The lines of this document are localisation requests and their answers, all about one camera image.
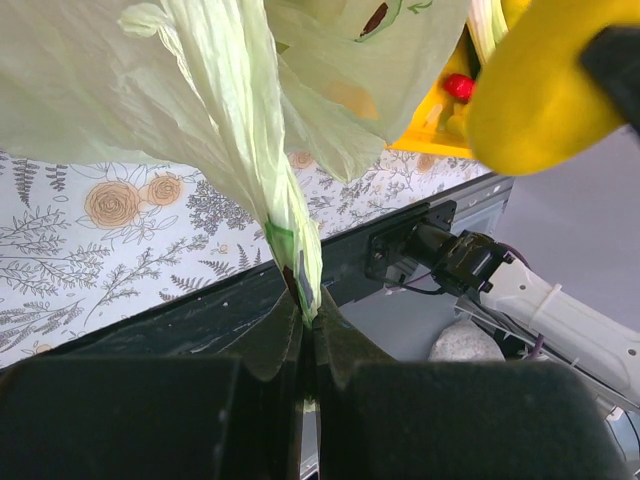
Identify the white toy leek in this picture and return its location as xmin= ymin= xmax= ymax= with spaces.
xmin=466 ymin=0 xmax=508 ymax=65

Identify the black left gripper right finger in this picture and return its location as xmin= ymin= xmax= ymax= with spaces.
xmin=313 ymin=295 xmax=630 ymax=479

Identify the red toy pepper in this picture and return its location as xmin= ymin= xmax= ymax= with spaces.
xmin=442 ymin=73 xmax=475 ymax=103

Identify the yellow plastic bin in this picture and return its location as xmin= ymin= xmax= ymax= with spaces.
xmin=388 ymin=28 xmax=472 ymax=159

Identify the yellow red toy mango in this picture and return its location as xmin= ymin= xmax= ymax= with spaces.
xmin=437 ymin=102 xmax=469 ymax=139

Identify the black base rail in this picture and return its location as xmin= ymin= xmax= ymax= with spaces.
xmin=0 ymin=174 xmax=516 ymax=374

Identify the light green plastic bag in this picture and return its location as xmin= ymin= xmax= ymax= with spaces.
xmin=1 ymin=1 xmax=470 ymax=322

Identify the floral patterned table mat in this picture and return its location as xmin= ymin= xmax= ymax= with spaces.
xmin=0 ymin=147 xmax=496 ymax=369

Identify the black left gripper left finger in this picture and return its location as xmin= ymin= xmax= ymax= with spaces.
xmin=1 ymin=294 xmax=303 ymax=479

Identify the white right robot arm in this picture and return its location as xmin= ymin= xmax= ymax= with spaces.
xmin=402 ymin=13 xmax=639 ymax=411

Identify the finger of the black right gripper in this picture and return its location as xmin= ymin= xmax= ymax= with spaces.
xmin=580 ymin=25 xmax=639 ymax=128

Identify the yellow toy corn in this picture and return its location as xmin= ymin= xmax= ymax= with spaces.
xmin=466 ymin=1 xmax=639 ymax=176

